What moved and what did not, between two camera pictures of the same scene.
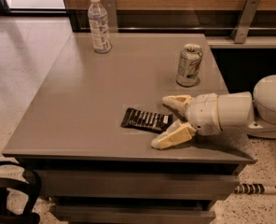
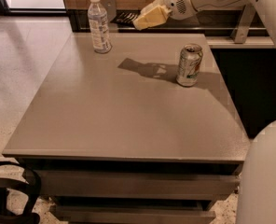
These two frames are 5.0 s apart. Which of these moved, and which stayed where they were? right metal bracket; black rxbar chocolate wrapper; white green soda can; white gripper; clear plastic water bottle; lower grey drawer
Moved: black rxbar chocolate wrapper; white gripper
Stayed: white green soda can; right metal bracket; lower grey drawer; clear plastic water bottle
